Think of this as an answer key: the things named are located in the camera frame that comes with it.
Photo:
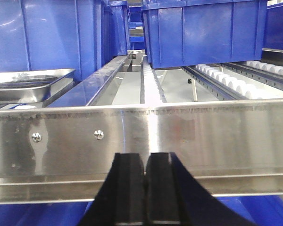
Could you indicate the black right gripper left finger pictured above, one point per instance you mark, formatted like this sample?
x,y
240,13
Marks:
x,y
120,200

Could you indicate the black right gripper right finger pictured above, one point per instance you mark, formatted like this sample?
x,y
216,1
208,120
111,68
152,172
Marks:
x,y
175,198

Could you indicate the silver metal tray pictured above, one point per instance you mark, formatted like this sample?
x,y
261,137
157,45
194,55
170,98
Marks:
x,y
25,87

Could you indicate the white roller track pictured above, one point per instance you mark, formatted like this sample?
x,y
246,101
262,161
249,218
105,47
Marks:
x,y
239,86

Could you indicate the blue bin behind centre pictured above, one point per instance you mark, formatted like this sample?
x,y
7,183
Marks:
x,y
118,29

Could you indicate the blue bin upper right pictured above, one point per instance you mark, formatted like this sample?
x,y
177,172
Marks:
x,y
191,32

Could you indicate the large blue bin left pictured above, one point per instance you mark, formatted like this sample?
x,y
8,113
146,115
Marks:
x,y
51,34

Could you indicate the blue bin far right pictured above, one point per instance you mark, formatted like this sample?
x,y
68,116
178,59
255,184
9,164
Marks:
x,y
273,37

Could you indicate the stainless steel shelf front rail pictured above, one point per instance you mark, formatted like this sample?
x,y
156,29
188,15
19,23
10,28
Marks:
x,y
64,154

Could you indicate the steel lane divider rail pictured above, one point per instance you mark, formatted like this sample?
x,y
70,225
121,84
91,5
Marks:
x,y
85,93

